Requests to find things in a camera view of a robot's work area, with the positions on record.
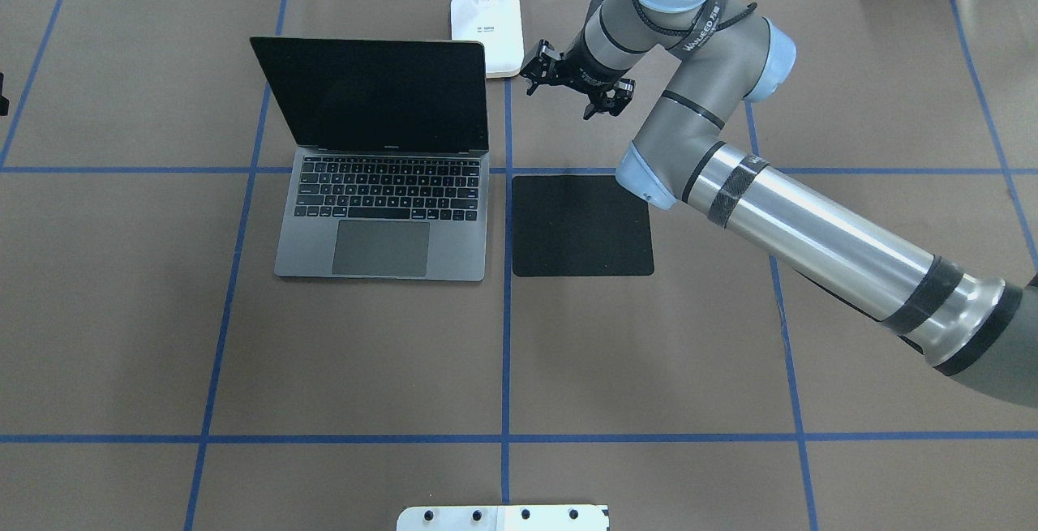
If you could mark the grey laptop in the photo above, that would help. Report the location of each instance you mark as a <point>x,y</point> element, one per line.
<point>392,169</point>

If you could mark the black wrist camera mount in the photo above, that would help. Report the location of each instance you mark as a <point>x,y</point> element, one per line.
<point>541,66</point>

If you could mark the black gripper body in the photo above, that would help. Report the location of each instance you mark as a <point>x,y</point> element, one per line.
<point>581,71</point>

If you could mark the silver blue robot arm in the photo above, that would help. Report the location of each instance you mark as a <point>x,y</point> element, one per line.
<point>979,332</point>

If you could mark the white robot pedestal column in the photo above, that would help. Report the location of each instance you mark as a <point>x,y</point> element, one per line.
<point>506,517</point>

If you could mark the white desk lamp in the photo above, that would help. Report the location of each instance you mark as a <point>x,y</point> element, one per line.
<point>496,24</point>

